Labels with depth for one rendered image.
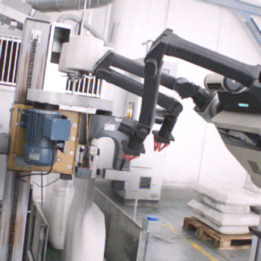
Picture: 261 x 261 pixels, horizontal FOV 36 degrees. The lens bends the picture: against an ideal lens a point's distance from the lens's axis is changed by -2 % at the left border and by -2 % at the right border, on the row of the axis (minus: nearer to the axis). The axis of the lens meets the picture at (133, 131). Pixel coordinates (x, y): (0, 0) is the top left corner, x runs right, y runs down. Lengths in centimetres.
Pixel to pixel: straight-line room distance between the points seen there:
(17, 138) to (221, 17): 565
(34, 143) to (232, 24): 587
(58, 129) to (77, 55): 34
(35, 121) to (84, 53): 37
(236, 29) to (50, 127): 591
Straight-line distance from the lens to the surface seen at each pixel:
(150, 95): 148
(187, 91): 180
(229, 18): 729
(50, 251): 281
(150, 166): 594
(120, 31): 531
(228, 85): 150
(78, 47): 183
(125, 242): 254
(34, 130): 181
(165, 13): 671
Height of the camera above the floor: 138
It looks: 3 degrees down
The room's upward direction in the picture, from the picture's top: 8 degrees clockwise
